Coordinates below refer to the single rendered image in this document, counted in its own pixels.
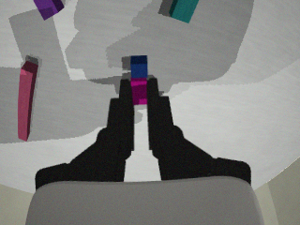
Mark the turquoise rod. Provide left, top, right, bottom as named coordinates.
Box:
left=169, top=0, right=199, bottom=23

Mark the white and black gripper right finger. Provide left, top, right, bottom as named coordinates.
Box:
left=146, top=78, right=251, bottom=185

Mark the purple rod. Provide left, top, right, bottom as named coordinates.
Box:
left=33, top=0, right=64, bottom=21

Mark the magenta rod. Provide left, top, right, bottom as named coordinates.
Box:
left=130, top=78, right=147, bottom=105

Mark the small blue block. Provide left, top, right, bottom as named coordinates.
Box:
left=130, top=55, right=148, bottom=78

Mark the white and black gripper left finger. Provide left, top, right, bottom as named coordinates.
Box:
left=35, top=79, right=134, bottom=190

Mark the pink rod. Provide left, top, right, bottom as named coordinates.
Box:
left=18, top=61, right=38, bottom=142

